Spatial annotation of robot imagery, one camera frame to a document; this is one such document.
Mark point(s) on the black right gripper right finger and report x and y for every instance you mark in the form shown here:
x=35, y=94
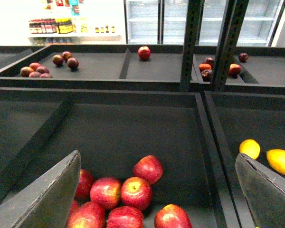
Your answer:
x=264, y=191

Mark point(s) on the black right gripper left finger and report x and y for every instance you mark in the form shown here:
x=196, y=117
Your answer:
x=46, y=202

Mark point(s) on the yellow mango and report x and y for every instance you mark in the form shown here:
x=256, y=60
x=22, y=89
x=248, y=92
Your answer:
x=276, y=159

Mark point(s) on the yellow lemon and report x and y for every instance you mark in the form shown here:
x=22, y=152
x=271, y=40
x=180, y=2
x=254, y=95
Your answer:
x=251, y=148

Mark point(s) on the black upper display tray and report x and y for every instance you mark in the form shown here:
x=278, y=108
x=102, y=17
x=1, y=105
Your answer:
x=118, y=67

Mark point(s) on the lone red apple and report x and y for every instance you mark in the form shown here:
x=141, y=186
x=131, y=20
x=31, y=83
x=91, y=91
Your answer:
x=144, y=53

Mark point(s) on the shelf of bottled goods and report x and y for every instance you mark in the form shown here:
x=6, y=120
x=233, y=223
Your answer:
x=75, y=22

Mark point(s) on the glass door refrigerator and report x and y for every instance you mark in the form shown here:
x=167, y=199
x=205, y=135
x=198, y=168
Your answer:
x=164, y=21

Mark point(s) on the black metal shelf post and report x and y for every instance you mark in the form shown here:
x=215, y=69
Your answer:
x=233, y=18
x=190, y=37

